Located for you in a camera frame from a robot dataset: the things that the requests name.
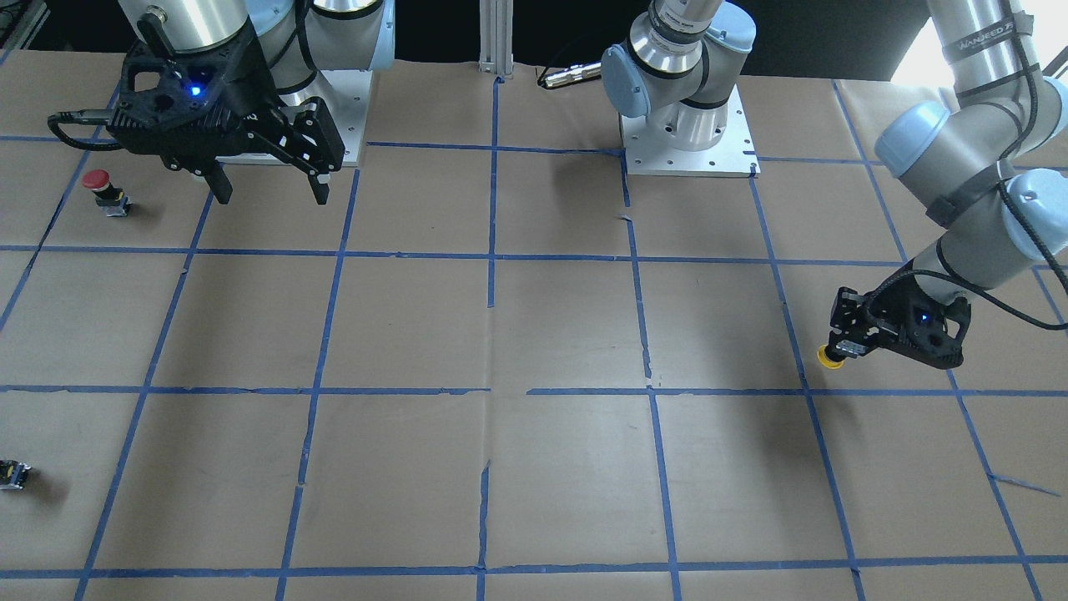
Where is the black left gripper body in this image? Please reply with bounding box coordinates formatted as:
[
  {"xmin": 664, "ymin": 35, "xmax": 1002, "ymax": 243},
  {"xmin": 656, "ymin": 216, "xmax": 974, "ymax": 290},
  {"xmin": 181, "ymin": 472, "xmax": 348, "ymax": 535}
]
[{"xmin": 864, "ymin": 269, "xmax": 972, "ymax": 370}]

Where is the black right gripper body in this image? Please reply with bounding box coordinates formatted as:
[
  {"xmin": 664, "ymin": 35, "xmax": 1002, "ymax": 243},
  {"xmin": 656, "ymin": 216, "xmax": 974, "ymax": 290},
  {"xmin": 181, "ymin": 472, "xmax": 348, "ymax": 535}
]
[{"xmin": 107, "ymin": 17, "xmax": 289, "ymax": 174}]

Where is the yellow push button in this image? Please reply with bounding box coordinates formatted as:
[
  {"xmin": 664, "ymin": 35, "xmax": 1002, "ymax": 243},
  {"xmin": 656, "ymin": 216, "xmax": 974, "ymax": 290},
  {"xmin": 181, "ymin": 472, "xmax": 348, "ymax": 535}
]
[{"xmin": 817, "ymin": 345, "xmax": 844, "ymax": 371}]

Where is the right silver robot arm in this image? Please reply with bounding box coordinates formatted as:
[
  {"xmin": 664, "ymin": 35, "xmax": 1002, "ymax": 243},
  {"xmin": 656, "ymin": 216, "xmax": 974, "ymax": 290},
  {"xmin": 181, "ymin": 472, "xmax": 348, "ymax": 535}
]
[{"xmin": 104, "ymin": 1, "xmax": 756, "ymax": 205}]

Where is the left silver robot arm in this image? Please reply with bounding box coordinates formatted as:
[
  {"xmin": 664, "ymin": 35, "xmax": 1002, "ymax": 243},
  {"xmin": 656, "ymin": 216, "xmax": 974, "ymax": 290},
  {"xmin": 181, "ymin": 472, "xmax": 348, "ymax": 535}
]
[{"xmin": 818, "ymin": 1, "xmax": 1065, "ymax": 370}]

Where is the red push button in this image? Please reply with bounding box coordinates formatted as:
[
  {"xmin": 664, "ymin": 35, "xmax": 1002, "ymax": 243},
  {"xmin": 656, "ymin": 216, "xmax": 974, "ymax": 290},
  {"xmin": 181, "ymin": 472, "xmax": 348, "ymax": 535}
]
[{"xmin": 80, "ymin": 169, "xmax": 131, "ymax": 218}]

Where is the green push button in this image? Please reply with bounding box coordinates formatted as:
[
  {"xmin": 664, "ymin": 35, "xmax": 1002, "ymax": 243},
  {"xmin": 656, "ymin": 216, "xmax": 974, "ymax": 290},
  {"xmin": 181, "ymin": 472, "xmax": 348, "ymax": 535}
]
[{"xmin": 0, "ymin": 459, "xmax": 32, "ymax": 491}]

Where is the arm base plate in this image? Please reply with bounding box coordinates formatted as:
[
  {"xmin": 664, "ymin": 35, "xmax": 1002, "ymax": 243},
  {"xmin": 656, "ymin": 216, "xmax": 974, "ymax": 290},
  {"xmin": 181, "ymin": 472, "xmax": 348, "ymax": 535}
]
[
  {"xmin": 225, "ymin": 68, "xmax": 373, "ymax": 168},
  {"xmin": 619, "ymin": 86, "xmax": 761, "ymax": 178}
]

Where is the aluminium frame post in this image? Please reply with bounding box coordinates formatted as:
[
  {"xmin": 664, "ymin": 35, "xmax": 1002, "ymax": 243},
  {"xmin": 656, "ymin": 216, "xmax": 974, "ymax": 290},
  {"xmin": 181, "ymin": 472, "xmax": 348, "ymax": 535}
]
[{"xmin": 478, "ymin": 0, "xmax": 514, "ymax": 79}]

